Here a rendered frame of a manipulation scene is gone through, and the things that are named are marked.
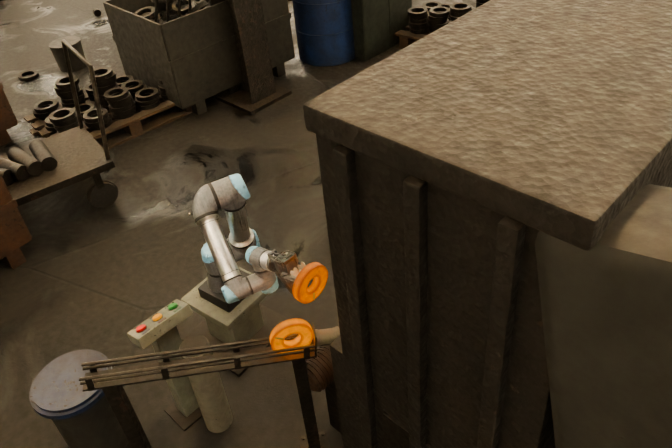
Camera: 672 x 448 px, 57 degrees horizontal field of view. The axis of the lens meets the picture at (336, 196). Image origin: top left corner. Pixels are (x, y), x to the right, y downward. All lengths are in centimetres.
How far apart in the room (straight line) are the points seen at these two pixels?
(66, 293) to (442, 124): 294
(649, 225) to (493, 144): 30
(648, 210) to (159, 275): 299
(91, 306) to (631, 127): 303
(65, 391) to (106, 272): 127
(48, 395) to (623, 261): 224
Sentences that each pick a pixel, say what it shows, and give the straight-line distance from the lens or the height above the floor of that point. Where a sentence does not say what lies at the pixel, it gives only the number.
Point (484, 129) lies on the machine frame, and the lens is 125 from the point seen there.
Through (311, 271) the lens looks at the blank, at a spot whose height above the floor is 89.
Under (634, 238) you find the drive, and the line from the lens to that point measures 110.
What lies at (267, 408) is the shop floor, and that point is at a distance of 295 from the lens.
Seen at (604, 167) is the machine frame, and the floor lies 176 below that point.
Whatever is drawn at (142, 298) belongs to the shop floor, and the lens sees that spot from 362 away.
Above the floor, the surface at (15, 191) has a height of 32.
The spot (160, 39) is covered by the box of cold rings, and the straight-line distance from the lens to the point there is 494.
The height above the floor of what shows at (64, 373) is 43.
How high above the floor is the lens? 239
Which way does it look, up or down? 37 degrees down
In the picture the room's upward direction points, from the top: 6 degrees counter-clockwise
